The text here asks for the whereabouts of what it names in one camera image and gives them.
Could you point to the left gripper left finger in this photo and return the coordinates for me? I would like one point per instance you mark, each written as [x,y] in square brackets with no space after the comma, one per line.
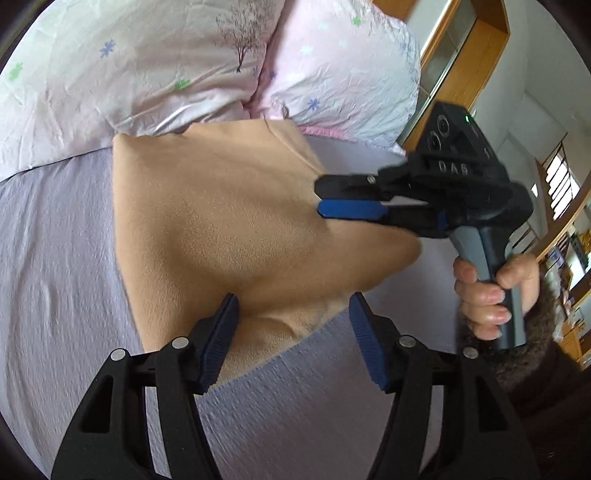
[138,418]

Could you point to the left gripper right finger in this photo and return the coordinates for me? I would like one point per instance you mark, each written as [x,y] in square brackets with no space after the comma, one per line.
[450,419]

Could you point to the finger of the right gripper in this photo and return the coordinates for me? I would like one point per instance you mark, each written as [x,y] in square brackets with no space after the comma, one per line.
[353,210]
[382,186]

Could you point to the tan knit garment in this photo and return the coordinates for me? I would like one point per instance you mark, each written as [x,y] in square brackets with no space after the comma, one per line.
[230,208]

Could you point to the person's right hand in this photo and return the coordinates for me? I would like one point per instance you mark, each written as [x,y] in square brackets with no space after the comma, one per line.
[481,302]

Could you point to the window with bars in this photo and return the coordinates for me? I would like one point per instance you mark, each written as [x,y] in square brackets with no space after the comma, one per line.
[559,186]

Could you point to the wooden display shelf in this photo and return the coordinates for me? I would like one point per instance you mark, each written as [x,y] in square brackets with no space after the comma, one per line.
[566,268]

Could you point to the pink floral pillow plain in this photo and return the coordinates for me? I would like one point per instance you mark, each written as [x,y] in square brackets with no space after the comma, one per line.
[343,70]

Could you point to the lilac bed sheet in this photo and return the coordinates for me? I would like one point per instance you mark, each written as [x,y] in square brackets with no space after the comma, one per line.
[311,413]

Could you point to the pink floral pillow with tree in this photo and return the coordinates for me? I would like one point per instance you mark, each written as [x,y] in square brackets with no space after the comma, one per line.
[86,71]

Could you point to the wooden wall cabinet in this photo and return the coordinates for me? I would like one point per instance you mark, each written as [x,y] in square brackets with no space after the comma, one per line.
[461,43]

